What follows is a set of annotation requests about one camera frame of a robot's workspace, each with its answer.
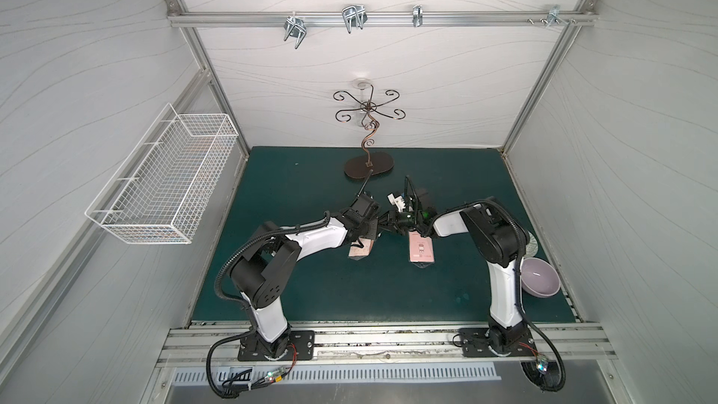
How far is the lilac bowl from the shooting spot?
0.80 meters

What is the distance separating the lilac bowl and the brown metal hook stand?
59 cm

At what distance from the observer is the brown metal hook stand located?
90 centimetres

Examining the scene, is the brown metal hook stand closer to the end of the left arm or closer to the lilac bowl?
the end of the left arm
